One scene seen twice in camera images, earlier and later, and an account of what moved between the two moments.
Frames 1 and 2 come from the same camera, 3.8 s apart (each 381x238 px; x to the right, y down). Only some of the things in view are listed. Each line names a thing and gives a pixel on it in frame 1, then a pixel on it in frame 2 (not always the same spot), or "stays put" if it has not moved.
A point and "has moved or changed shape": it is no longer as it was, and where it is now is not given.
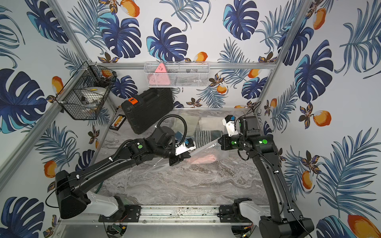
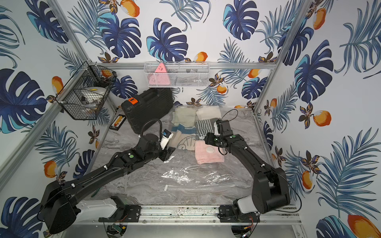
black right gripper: [225, 139] -> [210, 139]
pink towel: [201, 159] has moved or changed shape
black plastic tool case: [143, 111] stays put
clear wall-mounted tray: [177, 74] stays put
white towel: [212, 123] -> [208, 112]
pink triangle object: [159, 78] stays put
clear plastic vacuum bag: [205, 128] -> [176, 180]
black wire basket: [81, 97] stays put
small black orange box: [118, 122] stays put
